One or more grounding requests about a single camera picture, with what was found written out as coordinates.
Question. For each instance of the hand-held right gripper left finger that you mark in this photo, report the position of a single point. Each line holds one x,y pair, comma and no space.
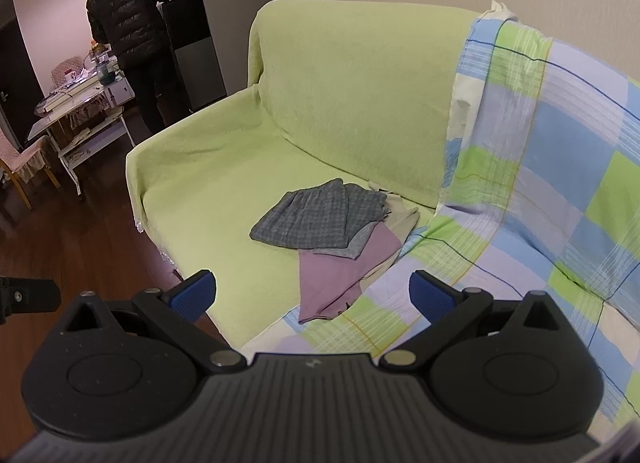
194,294

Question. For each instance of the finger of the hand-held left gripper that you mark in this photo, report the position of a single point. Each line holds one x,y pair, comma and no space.
32,297

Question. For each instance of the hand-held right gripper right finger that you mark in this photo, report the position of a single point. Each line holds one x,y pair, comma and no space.
429,295

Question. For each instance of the grey plaid shorts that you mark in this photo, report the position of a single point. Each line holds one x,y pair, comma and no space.
310,218

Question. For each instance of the cream garment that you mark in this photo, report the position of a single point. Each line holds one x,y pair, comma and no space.
402,223

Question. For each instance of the light grey garment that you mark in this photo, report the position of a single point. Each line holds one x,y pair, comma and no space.
350,249

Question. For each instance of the pink garment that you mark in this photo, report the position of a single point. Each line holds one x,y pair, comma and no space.
335,283

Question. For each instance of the wooden chair with pink cover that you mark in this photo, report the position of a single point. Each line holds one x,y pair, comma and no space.
25,153

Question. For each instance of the blue green checked blanket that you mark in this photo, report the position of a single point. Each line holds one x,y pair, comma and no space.
550,168

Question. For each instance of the white cluttered table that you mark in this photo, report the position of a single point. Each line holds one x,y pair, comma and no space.
75,99

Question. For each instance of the black cabinet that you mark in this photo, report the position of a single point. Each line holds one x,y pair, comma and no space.
197,68

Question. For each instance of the sofa with light green cover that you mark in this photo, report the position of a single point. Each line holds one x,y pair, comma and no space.
325,93

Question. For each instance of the dark wooden door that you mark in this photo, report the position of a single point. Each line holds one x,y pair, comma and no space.
15,68

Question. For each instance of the green glass jar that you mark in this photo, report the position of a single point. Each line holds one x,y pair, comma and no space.
106,73

